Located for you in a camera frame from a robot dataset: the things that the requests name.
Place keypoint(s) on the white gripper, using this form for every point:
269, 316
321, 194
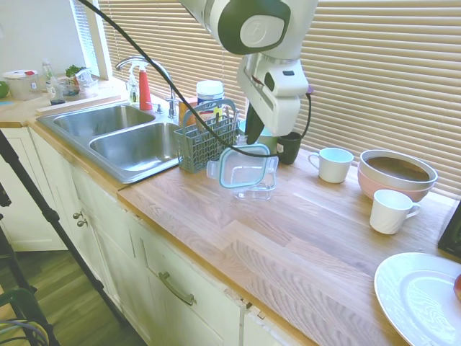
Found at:
281, 97

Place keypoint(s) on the clear lid with teal seal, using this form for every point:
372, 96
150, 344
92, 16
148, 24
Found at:
230, 169

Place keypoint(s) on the clear glass food container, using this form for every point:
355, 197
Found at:
255, 194

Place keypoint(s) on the plastic tub with white lid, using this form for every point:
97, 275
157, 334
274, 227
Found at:
19, 86

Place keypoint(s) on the light blue ceramic bowl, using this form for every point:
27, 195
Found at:
268, 140

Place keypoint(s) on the silver utensil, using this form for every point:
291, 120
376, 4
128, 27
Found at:
232, 116

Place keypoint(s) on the black mug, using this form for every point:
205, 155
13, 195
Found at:
290, 151

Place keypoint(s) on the white wipes canister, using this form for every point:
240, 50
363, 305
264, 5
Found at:
209, 94

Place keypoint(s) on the grey plastic cutlery basket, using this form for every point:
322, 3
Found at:
201, 151

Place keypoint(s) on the orange box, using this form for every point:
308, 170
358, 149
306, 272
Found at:
185, 111

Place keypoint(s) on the white ceramic mug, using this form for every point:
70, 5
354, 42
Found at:
389, 212
335, 166

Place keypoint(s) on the narrow beige window blinds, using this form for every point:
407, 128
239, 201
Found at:
187, 39

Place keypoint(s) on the red spray bottle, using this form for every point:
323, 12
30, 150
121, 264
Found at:
145, 93

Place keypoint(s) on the clear spray bottle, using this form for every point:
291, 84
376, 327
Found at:
132, 88

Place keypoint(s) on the wide beige window blinds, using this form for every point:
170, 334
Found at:
378, 90

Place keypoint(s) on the stainless steel double sink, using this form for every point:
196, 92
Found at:
126, 147

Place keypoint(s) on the chrome faucet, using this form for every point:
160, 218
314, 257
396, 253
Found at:
134, 60

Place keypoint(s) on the grey metal bowl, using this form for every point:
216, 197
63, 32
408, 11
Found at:
396, 167

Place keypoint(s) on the pink bowl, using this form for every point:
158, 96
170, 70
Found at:
389, 191

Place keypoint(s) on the clear plastic bag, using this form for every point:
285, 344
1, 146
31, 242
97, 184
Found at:
84, 83

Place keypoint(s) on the light wooden board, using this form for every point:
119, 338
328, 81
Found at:
79, 102

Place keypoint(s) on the white kitchen cabinet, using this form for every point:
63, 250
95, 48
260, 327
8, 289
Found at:
126, 259

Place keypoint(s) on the green leafy herbs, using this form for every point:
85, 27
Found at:
73, 70

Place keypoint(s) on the round metal cabinet knob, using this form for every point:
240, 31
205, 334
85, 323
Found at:
82, 222
77, 216

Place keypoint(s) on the clear dish soap bottle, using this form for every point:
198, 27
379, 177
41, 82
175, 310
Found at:
54, 88

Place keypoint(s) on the black appliance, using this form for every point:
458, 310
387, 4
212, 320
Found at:
452, 234

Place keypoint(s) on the black tripod stand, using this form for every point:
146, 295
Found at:
36, 194

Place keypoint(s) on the white dinner plate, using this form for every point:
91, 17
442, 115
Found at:
414, 299

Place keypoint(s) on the green apple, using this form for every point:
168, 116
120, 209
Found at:
3, 89

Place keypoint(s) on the red fruit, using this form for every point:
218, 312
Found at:
458, 286

